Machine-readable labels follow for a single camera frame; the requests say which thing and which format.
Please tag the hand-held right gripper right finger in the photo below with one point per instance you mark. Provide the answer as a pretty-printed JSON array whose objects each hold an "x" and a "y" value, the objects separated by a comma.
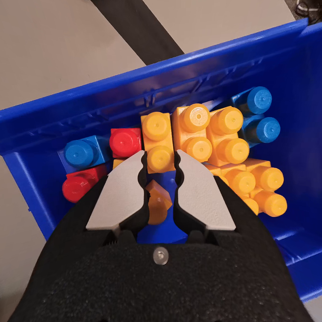
[{"x": 201, "y": 198}]

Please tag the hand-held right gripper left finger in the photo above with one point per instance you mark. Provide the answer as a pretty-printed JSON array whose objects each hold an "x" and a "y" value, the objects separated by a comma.
[{"x": 118, "y": 198}]

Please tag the pile of mixed toy blocks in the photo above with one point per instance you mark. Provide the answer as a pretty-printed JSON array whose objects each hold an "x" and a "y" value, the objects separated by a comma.
[{"x": 226, "y": 120}]

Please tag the blue plastic bin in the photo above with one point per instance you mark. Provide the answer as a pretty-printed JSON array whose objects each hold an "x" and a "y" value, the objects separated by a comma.
[{"x": 75, "y": 113}]

